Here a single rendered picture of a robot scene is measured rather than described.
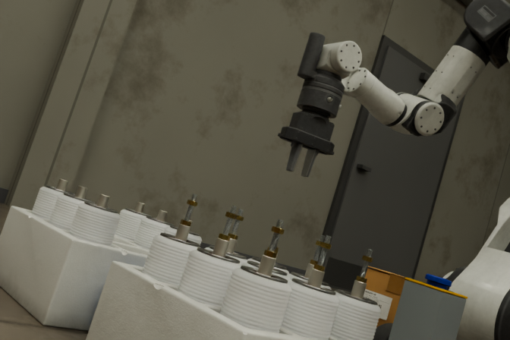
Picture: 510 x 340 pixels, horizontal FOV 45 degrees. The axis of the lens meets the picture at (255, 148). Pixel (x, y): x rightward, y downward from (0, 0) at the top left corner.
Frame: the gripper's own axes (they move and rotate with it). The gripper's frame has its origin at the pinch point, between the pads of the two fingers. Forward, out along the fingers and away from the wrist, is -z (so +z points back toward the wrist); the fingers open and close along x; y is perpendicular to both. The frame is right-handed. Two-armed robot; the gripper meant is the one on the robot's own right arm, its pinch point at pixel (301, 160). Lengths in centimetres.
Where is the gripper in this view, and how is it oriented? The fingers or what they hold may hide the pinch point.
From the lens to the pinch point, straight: 130.6
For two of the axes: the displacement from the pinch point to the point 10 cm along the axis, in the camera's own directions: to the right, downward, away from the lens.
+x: -8.7, -3.2, -3.8
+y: 3.9, 0.1, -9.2
